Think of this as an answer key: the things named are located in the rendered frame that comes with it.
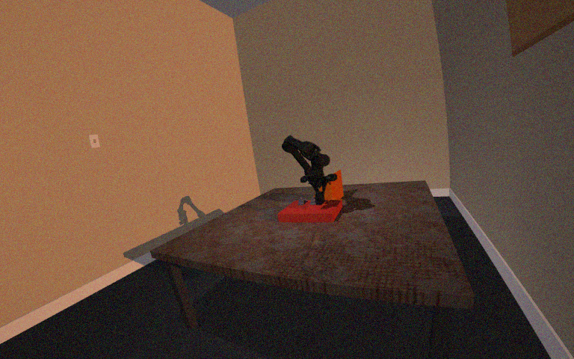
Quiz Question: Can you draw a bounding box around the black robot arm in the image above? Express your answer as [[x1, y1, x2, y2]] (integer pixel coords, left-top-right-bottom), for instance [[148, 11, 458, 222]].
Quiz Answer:
[[282, 135, 330, 188]]

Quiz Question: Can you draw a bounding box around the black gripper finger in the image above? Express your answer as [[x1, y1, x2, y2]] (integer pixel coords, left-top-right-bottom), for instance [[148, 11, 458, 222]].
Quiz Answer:
[[309, 180, 318, 192], [321, 181, 329, 194]]

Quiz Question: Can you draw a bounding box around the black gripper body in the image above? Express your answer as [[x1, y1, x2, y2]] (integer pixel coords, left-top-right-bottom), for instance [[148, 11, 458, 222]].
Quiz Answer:
[[300, 165, 337, 182]]

